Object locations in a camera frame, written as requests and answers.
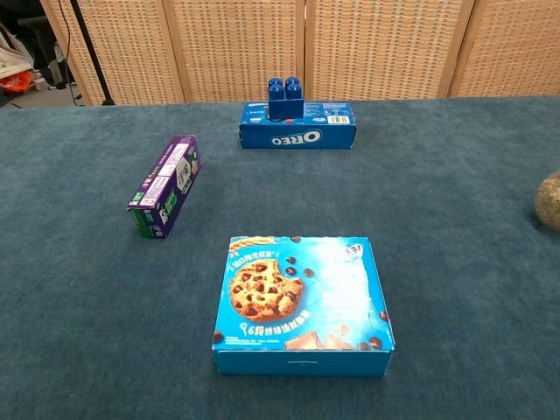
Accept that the blue felt table cloth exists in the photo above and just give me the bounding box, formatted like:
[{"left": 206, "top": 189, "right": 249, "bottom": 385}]
[{"left": 0, "top": 94, "right": 560, "bottom": 420}]

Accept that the small jar black lid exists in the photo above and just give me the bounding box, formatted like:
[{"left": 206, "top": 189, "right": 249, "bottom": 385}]
[{"left": 534, "top": 171, "right": 560, "bottom": 233}]

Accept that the orange plastic bag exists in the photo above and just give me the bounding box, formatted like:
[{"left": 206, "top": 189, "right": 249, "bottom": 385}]
[{"left": 0, "top": 70, "right": 34, "bottom": 93}]

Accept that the blue Oreo box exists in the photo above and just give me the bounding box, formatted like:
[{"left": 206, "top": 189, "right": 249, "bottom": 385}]
[{"left": 238, "top": 101, "right": 356, "bottom": 151}]

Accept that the black office chair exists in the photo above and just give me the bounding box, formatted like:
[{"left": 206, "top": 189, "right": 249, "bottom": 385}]
[{"left": 8, "top": 12, "right": 82, "bottom": 102}]

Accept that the light blue cookie box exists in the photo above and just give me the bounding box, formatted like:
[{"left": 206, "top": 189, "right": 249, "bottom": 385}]
[{"left": 212, "top": 235, "right": 396, "bottom": 377}]

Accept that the blue toy brick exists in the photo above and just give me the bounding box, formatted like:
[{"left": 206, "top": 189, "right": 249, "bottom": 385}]
[{"left": 267, "top": 76, "right": 305, "bottom": 122}]

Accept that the black tripod stand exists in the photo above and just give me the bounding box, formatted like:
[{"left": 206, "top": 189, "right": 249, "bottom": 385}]
[{"left": 69, "top": 0, "right": 116, "bottom": 107}]

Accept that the purple cookie box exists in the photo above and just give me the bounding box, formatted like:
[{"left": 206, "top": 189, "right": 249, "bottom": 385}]
[{"left": 126, "top": 135, "right": 203, "bottom": 240}]

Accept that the wicker folding screen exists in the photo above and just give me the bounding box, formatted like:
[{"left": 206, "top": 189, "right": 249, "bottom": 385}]
[{"left": 38, "top": 0, "right": 560, "bottom": 106}]

